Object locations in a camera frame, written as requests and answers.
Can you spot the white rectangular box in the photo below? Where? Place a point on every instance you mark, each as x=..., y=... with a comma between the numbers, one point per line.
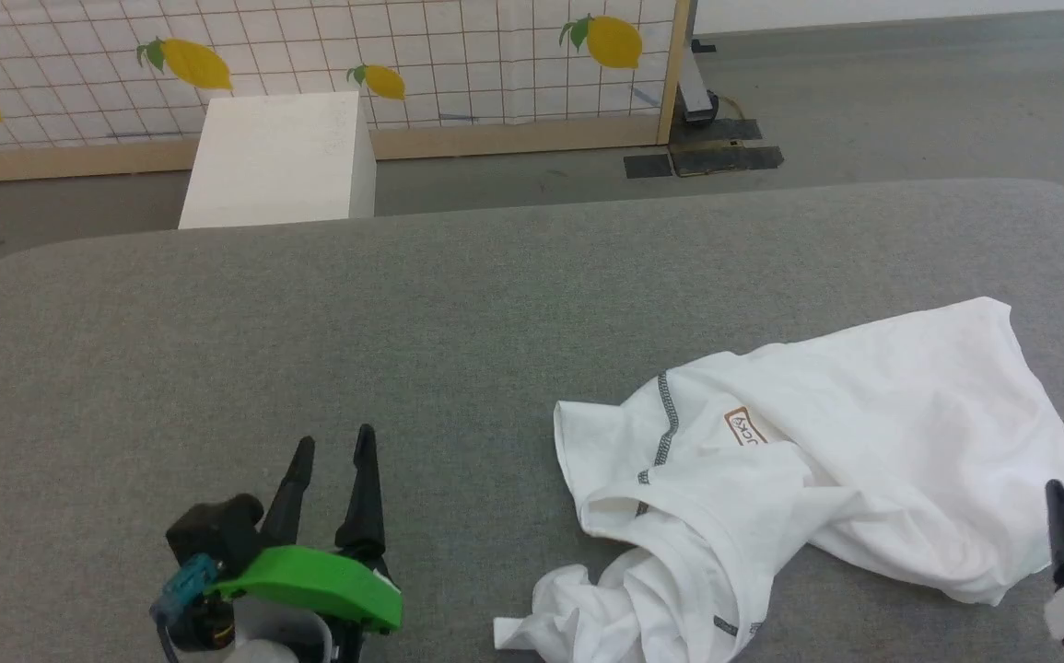
x=278, y=161

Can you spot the grey metal stand post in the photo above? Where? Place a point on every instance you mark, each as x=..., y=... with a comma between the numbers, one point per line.
x=697, y=92

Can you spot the dark floor plate under stand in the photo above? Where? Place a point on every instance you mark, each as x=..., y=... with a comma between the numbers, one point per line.
x=725, y=130

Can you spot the grey fabric ironing surface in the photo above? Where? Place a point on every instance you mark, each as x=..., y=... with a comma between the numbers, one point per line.
x=310, y=350

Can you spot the long dark floor plate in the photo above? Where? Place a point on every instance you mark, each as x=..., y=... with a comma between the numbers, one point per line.
x=730, y=160

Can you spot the white t-shirt garment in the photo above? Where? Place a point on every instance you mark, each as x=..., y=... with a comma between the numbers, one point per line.
x=863, y=442

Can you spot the lemon-patterned grid panel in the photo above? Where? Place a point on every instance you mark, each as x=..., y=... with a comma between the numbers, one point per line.
x=458, y=46

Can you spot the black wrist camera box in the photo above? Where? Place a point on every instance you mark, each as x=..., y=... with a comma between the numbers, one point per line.
x=216, y=529

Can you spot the small dark floor plate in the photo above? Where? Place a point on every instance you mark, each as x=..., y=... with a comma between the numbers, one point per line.
x=648, y=166

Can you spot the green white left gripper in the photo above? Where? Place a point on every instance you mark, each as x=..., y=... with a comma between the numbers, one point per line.
x=310, y=580

